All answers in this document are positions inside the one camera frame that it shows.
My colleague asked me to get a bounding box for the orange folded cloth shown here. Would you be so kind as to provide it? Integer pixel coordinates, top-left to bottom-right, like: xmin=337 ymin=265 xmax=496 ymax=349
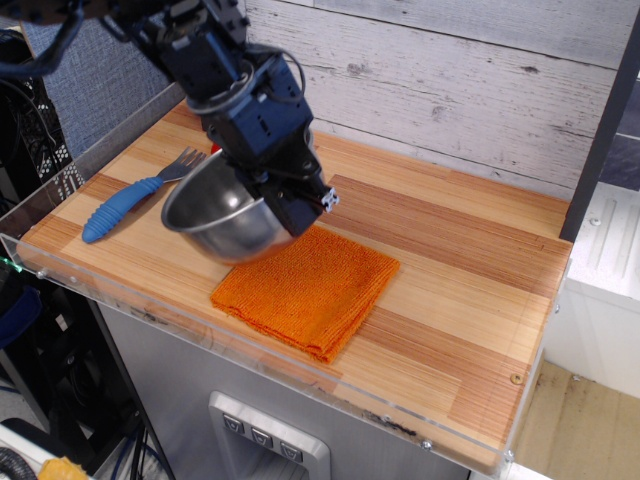
xmin=210 ymin=226 xmax=400 ymax=364

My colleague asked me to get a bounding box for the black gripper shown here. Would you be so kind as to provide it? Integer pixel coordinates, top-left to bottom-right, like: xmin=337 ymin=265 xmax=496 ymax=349
xmin=192 ymin=49 xmax=339 ymax=238

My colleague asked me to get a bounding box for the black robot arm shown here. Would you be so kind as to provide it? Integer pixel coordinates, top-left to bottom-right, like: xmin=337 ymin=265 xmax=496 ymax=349
xmin=109 ymin=1 xmax=338 ymax=237

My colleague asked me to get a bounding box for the blue handled metal fork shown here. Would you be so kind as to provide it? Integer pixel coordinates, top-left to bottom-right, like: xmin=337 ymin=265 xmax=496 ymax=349
xmin=81 ymin=147 xmax=208 ymax=243

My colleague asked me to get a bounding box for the stainless steel pot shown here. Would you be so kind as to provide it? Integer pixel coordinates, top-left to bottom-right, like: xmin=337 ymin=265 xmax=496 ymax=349
xmin=161 ymin=151 xmax=294 ymax=265

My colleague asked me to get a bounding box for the black braided cable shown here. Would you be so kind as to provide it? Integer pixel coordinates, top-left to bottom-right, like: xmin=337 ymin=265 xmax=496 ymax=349
xmin=0 ymin=0 xmax=86 ymax=79

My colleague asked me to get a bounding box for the silver control panel with buttons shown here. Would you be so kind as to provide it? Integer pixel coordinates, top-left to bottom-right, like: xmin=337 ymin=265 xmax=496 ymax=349
xmin=208 ymin=391 xmax=332 ymax=479

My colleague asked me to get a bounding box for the dark grey right post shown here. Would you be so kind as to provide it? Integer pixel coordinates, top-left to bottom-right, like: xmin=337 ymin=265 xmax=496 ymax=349
xmin=559 ymin=11 xmax=639 ymax=242

